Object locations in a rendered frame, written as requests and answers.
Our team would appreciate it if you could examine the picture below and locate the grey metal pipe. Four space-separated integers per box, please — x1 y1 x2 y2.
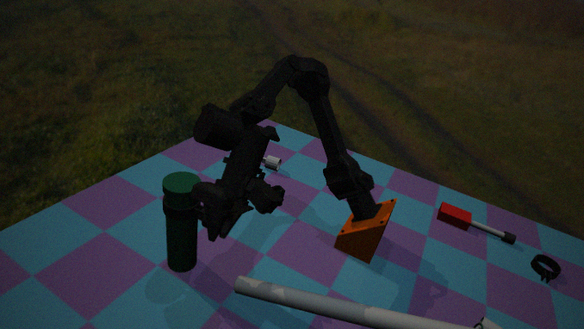
233 276 478 329

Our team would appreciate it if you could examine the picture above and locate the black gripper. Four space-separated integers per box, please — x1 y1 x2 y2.
190 152 263 242

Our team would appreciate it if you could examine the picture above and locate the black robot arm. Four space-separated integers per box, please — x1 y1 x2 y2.
193 54 382 223

